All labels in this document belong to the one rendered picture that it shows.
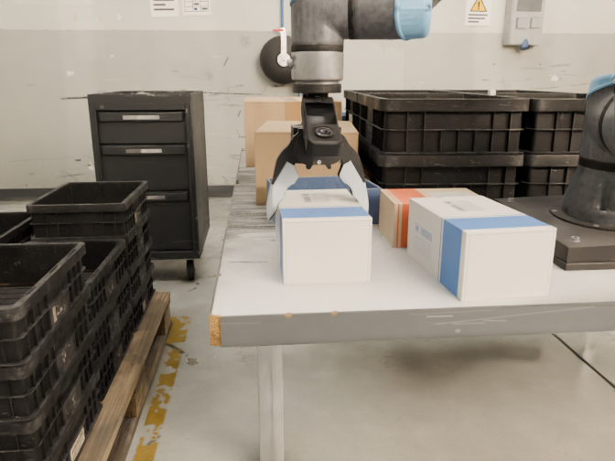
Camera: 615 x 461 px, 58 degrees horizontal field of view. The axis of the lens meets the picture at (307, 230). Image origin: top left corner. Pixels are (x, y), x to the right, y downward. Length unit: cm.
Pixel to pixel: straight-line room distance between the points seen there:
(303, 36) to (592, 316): 52
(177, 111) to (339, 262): 193
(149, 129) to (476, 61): 309
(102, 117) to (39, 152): 234
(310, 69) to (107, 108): 192
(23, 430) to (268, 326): 62
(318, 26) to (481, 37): 421
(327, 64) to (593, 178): 47
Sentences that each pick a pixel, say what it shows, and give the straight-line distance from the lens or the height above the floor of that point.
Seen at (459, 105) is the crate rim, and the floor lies 92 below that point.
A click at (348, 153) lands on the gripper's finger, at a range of 81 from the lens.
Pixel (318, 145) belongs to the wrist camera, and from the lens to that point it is 72.
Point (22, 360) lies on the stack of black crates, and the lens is 112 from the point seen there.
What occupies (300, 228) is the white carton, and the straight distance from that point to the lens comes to 73.
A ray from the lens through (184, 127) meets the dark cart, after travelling 260.
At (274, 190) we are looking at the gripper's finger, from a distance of 81.
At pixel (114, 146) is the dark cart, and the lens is 265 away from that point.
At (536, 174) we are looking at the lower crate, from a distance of 123.
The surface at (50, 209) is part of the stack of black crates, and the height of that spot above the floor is 58.
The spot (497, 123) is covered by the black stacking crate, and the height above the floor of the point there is 88.
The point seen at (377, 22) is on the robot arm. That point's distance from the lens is 79.
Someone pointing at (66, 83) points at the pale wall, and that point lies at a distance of 483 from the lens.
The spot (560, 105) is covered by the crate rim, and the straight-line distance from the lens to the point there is 122.
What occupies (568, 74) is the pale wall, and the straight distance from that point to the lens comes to 530.
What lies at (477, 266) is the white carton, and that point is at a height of 75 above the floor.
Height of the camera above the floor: 97
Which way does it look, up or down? 16 degrees down
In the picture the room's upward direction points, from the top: straight up
